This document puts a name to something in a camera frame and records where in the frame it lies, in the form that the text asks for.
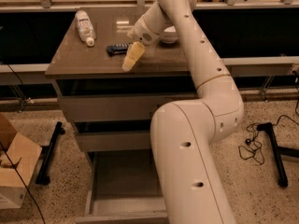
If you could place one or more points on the grey drawer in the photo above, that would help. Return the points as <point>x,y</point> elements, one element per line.
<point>124,189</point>
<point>113,135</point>
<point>120,98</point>

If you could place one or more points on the black left floor leg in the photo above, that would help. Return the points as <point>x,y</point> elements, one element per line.
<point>47,151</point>

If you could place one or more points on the white plastic bottle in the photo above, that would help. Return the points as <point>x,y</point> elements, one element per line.
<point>85,28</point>

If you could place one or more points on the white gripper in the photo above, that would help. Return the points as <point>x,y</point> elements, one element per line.
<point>142,32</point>

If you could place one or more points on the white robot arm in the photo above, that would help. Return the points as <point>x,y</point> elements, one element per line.
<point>181,132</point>

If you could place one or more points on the black right floor leg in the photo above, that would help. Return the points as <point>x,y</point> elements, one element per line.
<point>278,152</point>

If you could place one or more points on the brown cardboard box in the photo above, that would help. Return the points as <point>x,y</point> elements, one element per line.
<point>18,159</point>

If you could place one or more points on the black floor leg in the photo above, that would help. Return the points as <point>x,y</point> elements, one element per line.
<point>278,152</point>
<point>47,151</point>

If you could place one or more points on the grey middle drawer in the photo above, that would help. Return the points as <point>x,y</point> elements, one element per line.
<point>113,135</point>

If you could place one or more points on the white ceramic bowl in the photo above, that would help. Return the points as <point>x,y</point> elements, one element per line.
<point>169,35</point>

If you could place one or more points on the grey top drawer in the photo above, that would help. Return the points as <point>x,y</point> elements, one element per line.
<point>120,98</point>

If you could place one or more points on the grey drawer cabinet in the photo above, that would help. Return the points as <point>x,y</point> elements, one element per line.
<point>74,60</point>

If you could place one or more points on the grey bottom drawer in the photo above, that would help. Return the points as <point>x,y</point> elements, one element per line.
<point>124,189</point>

